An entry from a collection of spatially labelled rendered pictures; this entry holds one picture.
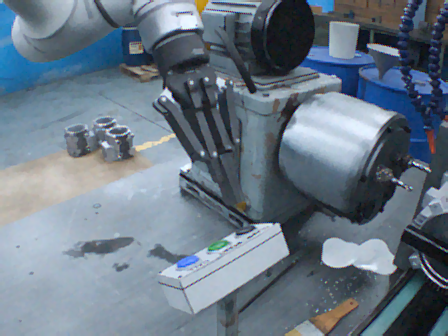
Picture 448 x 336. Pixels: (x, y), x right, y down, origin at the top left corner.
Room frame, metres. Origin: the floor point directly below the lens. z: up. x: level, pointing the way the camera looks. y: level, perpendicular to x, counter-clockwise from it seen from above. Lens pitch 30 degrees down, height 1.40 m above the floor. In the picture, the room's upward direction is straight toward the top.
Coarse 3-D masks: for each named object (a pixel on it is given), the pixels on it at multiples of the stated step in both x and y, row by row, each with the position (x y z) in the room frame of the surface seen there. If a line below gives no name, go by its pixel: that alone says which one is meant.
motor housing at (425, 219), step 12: (444, 192) 0.50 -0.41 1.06; (420, 216) 0.46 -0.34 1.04; (432, 216) 0.44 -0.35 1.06; (444, 216) 0.53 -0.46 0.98; (420, 228) 0.45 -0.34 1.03; (432, 228) 0.49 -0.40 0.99; (444, 228) 0.52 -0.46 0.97; (444, 240) 0.49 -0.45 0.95; (420, 252) 0.44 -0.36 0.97; (420, 264) 0.43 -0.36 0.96; (432, 264) 0.43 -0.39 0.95; (432, 276) 0.41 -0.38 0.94; (444, 276) 0.41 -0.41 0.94; (444, 288) 0.38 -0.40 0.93
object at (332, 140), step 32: (320, 96) 0.75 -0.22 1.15; (288, 128) 0.70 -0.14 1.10; (320, 128) 0.64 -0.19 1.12; (352, 128) 0.61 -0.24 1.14; (384, 128) 0.59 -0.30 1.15; (288, 160) 0.66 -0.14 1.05; (320, 160) 0.60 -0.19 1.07; (352, 160) 0.56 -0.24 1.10; (384, 160) 0.60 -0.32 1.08; (320, 192) 0.59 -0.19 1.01; (352, 192) 0.54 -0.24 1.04; (384, 192) 0.62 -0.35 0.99
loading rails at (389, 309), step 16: (416, 272) 0.45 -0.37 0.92; (400, 288) 0.41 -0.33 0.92; (416, 288) 0.41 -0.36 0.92; (432, 288) 0.46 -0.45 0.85; (384, 304) 0.37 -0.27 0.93; (400, 304) 0.37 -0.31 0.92; (416, 304) 0.44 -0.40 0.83; (432, 304) 0.44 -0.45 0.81; (368, 320) 0.34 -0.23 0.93; (384, 320) 0.34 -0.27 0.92; (400, 320) 0.37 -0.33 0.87
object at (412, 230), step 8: (408, 224) 0.46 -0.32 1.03; (408, 232) 0.44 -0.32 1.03; (416, 232) 0.43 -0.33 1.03; (424, 232) 0.43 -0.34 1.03; (400, 240) 0.45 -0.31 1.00; (408, 240) 0.44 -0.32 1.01; (416, 240) 0.43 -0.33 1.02; (424, 240) 0.42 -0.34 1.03; (432, 240) 0.41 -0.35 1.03; (440, 240) 0.41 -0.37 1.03; (416, 248) 0.42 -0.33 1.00; (424, 248) 0.41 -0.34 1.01; (432, 248) 0.40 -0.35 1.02; (440, 248) 0.39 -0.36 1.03; (432, 256) 0.40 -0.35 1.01; (440, 256) 0.39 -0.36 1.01
